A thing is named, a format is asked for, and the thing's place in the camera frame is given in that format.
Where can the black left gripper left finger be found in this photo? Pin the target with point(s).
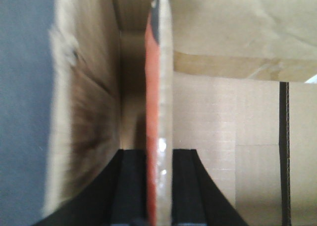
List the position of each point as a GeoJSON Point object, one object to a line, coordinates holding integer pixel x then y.
{"type": "Point", "coordinates": [116, 197]}

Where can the small red-sided cardboard box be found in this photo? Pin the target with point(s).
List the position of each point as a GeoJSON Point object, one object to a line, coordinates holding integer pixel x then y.
{"type": "Point", "coordinates": [235, 80]}

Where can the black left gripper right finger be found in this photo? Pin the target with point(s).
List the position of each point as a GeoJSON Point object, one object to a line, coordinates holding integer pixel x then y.
{"type": "Point", "coordinates": [196, 200]}

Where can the dark blue fabric mat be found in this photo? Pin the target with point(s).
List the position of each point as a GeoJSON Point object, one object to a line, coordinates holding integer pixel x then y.
{"type": "Point", "coordinates": [26, 77]}

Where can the large brown cardboard box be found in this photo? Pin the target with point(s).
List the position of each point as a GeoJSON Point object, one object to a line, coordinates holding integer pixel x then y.
{"type": "Point", "coordinates": [99, 90]}

